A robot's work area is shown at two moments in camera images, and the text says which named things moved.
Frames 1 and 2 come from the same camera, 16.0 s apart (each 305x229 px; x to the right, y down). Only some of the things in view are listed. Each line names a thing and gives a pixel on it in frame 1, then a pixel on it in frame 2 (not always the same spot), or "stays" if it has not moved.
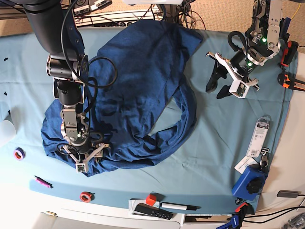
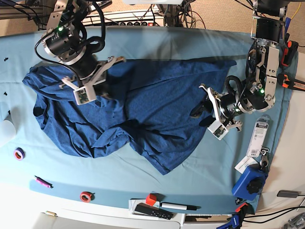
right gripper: x=241 y=63 → x=229 y=106
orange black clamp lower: x=288 y=80 stays
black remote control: x=153 y=211 stays
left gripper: x=81 y=145 → x=88 y=67
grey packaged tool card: x=259 y=137 stays
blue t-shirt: x=52 y=135 → x=147 y=112
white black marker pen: x=179 y=206 stays
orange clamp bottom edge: x=238 y=209 stays
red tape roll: x=86 y=196 stays
